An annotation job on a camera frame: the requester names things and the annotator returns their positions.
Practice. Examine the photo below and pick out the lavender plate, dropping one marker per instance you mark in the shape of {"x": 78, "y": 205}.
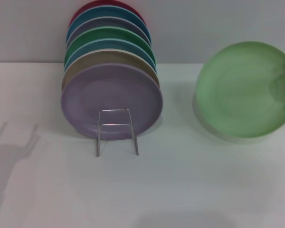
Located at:
{"x": 109, "y": 90}

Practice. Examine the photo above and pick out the light blue plate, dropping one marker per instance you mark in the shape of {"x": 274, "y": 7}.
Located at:
{"x": 109, "y": 45}

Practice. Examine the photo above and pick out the teal plate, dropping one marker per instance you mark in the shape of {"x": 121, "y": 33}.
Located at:
{"x": 107, "y": 12}

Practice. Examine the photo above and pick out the dark green plate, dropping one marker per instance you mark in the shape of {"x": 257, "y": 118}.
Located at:
{"x": 109, "y": 33}

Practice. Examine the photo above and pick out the light green plate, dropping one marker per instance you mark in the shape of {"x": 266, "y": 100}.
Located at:
{"x": 240, "y": 95}

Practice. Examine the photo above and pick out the red plate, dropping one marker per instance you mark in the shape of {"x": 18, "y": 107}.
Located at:
{"x": 90, "y": 5}

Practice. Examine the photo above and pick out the grey purple plate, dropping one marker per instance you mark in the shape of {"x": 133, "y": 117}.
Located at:
{"x": 109, "y": 22}

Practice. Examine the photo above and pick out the beige plate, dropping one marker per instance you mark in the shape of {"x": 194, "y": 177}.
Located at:
{"x": 104, "y": 57}

